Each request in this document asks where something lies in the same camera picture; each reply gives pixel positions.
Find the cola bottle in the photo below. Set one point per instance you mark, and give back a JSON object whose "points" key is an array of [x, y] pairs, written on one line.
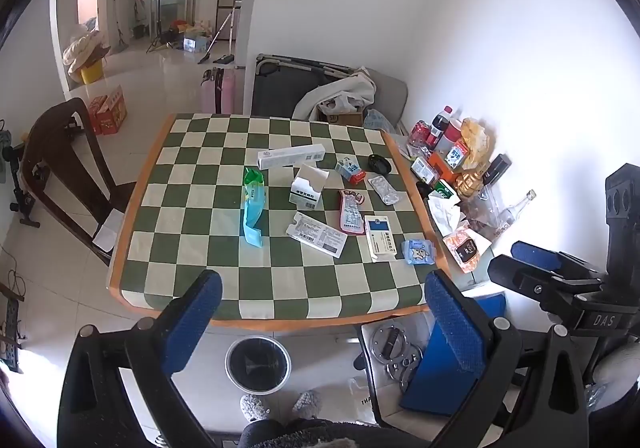
{"points": [[440, 127]]}

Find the gold foil bottle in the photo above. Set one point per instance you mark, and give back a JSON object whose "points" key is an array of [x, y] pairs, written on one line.
{"points": [[472, 184]]}

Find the pale blue plastic bag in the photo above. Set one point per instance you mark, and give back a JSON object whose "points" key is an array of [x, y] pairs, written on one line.
{"points": [[380, 120]]}

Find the mop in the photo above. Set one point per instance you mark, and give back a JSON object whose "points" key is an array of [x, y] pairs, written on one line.
{"points": [[217, 35]]}

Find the white fridge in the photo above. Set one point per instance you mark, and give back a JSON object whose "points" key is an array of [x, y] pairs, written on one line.
{"points": [[243, 27]]}

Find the flattened white carton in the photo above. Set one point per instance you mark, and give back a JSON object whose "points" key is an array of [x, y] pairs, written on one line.
{"points": [[317, 235]]}

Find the black exercise equipment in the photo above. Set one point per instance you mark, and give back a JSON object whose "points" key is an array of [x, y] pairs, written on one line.
{"points": [[17, 177]]}

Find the clear glass bottle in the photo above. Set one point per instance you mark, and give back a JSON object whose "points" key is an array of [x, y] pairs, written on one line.
{"points": [[512, 215]]}

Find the yellow plastic bag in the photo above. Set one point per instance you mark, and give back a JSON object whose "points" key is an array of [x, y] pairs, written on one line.
{"points": [[477, 140]]}

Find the grey fuzzy slipper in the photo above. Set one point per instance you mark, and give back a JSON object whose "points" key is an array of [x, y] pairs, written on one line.
{"points": [[250, 409], [306, 403]]}

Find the white cloth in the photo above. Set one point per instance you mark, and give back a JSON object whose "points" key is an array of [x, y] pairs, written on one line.
{"points": [[340, 90]]}

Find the orange snack packet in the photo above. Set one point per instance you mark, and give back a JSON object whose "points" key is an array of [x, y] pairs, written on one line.
{"points": [[467, 250]]}

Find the pink suitcase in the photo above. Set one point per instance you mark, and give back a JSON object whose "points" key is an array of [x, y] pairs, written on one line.
{"points": [[220, 90]]}

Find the red drink can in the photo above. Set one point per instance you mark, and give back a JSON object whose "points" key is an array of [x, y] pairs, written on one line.
{"points": [[421, 133]]}

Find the black box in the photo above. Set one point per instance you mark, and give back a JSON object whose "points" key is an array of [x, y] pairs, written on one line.
{"points": [[496, 170]]}

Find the dustpan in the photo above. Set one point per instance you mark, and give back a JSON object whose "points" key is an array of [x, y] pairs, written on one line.
{"points": [[224, 59]]}

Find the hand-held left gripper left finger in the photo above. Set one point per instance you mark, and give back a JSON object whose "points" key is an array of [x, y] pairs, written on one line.
{"points": [[192, 323]]}

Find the blue tissue packet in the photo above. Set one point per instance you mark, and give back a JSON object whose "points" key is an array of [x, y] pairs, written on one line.
{"points": [[417, 252]]}

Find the green blue plastic packet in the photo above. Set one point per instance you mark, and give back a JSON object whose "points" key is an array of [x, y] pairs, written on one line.
{"points": [[252, 203]]}

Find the dark wooden chair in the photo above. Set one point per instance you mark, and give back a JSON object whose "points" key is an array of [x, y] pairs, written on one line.
{"points": [[55, 167]]}

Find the white paper sheet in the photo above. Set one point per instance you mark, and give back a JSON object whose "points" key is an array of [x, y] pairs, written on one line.
{"points": [[105, 235]]}

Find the metal flanges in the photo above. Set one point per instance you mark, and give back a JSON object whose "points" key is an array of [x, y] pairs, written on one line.
{"points": [[395, 348]]}

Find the yellow bin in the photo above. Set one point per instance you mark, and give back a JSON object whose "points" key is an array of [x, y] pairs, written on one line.
{"points": [[92, 72]]}

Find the small blue red carton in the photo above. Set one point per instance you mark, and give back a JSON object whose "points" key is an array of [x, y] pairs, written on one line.
{"points": [[348, 169]]}

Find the silver blister pack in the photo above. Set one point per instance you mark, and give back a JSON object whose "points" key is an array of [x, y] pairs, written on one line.
{"points": [[385, 190]]}

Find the long white box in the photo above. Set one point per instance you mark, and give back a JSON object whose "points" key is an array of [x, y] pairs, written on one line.
{"points": [[290, 156]]}

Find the red white bottle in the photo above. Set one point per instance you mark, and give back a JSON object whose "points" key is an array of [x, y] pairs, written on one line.
{"points": [[454, 132]]}

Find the crumpled white tissue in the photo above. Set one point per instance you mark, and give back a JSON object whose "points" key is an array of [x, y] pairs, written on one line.
{"points": [[445, 213]]}

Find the green white checkered tablecloth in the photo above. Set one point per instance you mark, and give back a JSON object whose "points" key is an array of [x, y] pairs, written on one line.
{"points": [[225, 228]]}

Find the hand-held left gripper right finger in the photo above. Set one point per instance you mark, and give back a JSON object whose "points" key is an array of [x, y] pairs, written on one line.
{"points": [[452, 323]]}

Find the person's right forearm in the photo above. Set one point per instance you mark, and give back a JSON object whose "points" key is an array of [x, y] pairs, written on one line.
{"points": [[620, 365]]}

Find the open white box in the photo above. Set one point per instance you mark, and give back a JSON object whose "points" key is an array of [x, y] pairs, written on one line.
{"points": [[305, 198]]}

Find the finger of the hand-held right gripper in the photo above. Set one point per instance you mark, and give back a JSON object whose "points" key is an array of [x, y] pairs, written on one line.
{"points": [[530, 278], [537, 254]]}

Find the dark folding bed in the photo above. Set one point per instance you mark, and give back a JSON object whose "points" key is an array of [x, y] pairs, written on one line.
{"points": [[280, 87]]}

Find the person's legs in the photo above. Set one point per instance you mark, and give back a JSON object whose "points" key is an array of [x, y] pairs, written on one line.
{"points": [[295, 434]]}

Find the brown cardboard box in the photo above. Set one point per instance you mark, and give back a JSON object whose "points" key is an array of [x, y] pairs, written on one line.
{"points": [[345, 117]]}

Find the round black trash bin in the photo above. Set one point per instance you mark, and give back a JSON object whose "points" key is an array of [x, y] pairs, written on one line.
{"points": [[257, 365]]}

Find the pile of bedding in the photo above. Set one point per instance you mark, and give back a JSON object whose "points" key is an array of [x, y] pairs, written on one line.
{"points": [[85, 47]]}

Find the orange box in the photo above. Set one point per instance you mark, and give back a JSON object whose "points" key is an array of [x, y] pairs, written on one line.
{"points": [[442, 167]]}

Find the black power strip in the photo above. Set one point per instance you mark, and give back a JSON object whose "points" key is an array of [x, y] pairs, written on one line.
{"points": [[10, 338]]}

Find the pink red pouch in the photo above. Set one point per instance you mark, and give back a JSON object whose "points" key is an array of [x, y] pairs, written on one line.
{"points": [[351, 215]]}

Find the white blue medicine box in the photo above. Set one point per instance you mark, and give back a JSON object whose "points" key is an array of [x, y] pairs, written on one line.
{"points": [[381, 240]]}

